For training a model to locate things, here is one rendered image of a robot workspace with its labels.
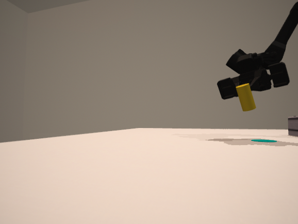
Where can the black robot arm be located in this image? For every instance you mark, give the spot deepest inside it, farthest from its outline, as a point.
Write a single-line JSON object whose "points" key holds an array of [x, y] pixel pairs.
{"points": [[242, 63]]}

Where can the yellow cylinder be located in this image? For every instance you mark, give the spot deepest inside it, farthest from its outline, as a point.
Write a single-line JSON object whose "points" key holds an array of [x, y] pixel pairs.
{"points": [[246, 97]]}

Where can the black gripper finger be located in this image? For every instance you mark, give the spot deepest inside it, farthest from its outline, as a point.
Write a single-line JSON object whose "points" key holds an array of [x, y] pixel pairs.
{"points": [[235, 82], [261, 81]]}

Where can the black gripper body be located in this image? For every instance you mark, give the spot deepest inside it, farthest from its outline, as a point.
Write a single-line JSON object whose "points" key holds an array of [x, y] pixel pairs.
{"points": [[279, 75]]}

